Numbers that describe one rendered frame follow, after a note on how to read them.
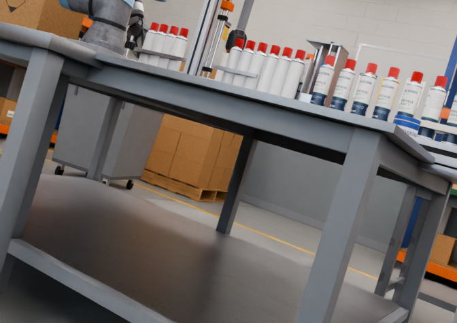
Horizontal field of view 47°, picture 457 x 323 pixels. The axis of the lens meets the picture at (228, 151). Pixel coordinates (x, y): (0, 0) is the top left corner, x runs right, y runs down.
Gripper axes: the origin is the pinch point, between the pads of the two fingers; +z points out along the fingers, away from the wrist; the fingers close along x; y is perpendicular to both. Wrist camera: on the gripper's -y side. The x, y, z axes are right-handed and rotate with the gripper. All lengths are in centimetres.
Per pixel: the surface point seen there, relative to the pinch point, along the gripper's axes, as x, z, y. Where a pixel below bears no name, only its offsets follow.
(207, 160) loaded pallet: 143, -25, 305
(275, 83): -59, 33, -2
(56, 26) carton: 16.7, -9.4, -28.9
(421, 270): -80, 108, 76
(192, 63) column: -34.2, 20.4, -16.4
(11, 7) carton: 28, -18, -41
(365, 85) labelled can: -89, 43, -2
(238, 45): -46.7, 13.0, -1.0
